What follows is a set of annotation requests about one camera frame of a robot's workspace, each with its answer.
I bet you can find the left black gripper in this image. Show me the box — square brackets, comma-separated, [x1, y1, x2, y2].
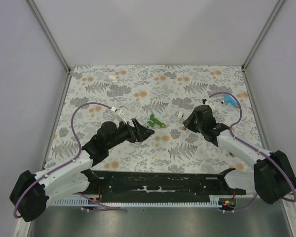
[107, 118, 154, 150]

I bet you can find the white chrome faucet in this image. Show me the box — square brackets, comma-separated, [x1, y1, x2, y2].
[176, 111, 185, 119]

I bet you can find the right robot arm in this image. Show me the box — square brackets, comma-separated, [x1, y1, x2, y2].
[183, 105, 296, 204]

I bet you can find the white pipe elbow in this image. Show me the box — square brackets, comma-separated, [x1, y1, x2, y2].
[108, 75, 118, 83]

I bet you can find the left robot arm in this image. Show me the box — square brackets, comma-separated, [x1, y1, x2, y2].
[9, 118, 155, 222]

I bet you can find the green faucet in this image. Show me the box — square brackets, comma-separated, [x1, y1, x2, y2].
[148, 114, 166, 128]

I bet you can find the floral table mat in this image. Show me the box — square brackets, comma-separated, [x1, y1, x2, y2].
[44, 65, 261, 173]

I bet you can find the blue faucet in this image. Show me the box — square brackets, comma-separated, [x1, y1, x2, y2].
[221, 94, 239, 108]

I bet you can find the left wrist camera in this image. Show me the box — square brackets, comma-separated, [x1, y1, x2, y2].
[114, 107, 128, 124]

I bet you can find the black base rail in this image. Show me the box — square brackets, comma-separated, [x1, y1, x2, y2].
[82, 171, 246, 203]

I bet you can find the white slotted cable duct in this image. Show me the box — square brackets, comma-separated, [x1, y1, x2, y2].
[54, 195, 224, 207]

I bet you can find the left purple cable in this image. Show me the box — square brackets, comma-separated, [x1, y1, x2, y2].
[13, 102, 125, 219]

